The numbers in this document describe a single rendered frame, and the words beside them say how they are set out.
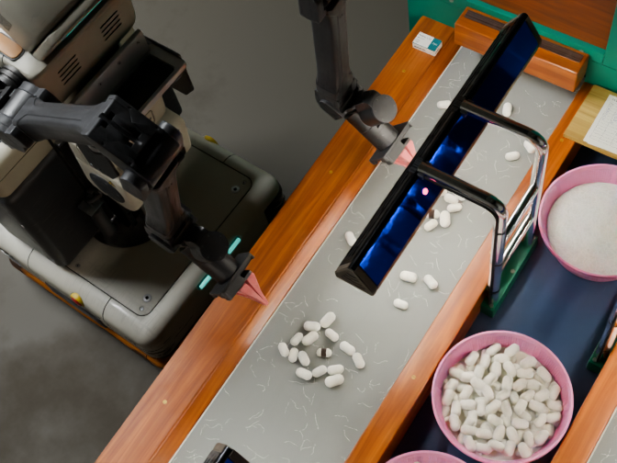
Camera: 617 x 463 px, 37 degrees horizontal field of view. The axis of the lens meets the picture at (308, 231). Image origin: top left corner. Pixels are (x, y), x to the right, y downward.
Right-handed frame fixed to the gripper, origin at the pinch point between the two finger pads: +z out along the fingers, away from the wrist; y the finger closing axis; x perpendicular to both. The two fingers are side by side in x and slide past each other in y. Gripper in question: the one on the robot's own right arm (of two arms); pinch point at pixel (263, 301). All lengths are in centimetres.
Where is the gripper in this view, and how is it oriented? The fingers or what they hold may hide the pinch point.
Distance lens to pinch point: 181.1
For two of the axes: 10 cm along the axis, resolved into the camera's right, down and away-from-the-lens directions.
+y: 5.5, -7.7, 3.1
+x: -4.3, 0.6, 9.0
